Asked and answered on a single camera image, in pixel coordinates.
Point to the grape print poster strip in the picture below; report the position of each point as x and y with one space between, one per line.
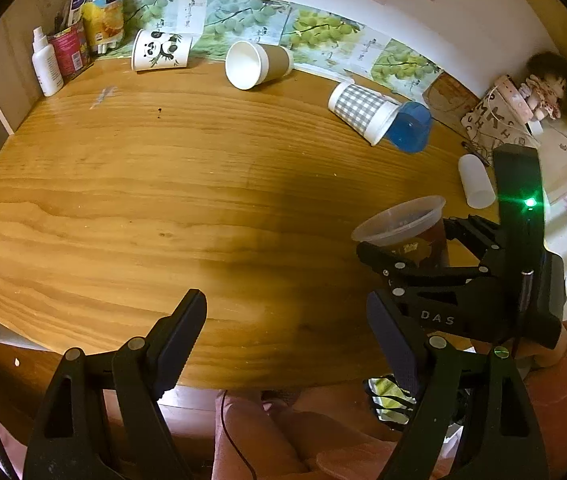
308 27

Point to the blue plastic cup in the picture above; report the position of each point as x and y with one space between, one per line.
411 127

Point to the person's pink trouser legs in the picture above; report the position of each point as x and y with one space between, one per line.
303 440

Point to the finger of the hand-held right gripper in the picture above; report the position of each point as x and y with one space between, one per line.
403 267
478 232

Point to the white panda print cup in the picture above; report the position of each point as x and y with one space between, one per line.
161 50

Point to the brown haired doll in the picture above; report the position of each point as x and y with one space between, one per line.
548 85

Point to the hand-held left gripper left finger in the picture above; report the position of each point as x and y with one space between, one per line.
183 330

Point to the brown paper cup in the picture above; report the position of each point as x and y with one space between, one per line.
251 65

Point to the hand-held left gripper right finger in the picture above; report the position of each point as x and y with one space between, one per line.
388 330

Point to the patterned gift bag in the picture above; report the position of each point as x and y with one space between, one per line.
498 115

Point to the white plastic bottle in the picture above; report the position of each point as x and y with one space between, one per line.
47 67

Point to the green striped cloth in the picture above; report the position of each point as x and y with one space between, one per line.
388 397

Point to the plain white cup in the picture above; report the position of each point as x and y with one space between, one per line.
476 180

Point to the clear plastic cup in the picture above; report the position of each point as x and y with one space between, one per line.
398 225

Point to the dark blue box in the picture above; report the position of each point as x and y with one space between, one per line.
77 7

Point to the brown cardboard sheet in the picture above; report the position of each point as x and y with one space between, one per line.
451 100

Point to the grey checked paper cup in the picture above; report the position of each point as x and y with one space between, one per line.
363 107

